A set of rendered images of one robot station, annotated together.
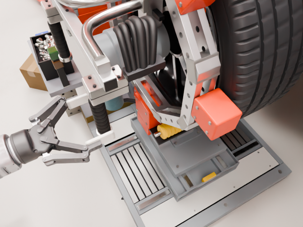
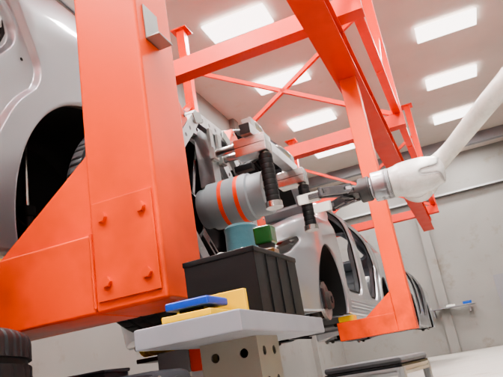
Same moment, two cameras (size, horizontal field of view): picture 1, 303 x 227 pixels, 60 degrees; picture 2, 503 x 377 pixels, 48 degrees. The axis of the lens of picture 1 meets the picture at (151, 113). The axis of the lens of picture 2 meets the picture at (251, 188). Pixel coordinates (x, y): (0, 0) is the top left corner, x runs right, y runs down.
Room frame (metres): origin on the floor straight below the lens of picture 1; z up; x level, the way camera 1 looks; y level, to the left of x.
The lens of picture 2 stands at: (1.64, 1.28, 0.36)
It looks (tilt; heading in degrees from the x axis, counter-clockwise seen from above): 18 degrees up; 228
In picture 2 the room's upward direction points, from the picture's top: 10 degrees counter-clockwise
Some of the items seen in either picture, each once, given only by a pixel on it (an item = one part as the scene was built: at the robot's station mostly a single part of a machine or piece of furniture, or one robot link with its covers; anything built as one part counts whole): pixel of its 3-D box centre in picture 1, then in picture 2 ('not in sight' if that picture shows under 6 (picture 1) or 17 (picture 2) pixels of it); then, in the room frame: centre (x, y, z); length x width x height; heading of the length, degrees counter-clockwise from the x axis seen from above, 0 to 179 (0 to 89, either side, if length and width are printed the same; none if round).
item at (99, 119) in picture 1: (100, 115); (307, 206); (0.38, 0.13, 0.83); 0.04 x 0.04 x 0.16
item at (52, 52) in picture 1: (53, 53); (265, 235); (0.83, 0.40, 0.64); 0.04 x 0.04 x 0.04; 29
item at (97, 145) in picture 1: (92, 151); not in sight; (0.28, 0.13, 0.83); 0.05 x 0.03 x 0.01; 119
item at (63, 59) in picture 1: (59, 39); (269, 179); (0.68, 0.29, 0.83); 0.04 x 0.04 x 0.16
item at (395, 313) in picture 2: not in sight; (349, 203); (-2.51, -1.97, 1.75); 0.68 x 0.16 x 2.45; 119
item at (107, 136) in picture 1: (100, 139); (320, 207); (0.31, 0.12, 0.83); 0.07 x 0.01 x 0.03; 119
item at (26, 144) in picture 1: (35, 141); (357, 191); (0.31, 0.27, 0.83); 0.09 x 0.08 x 0.07; 119
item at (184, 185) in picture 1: (181, 143); not in sight; (0.70, -0.16, 0.13); 0.50 x 0.36 x 0.10; 29
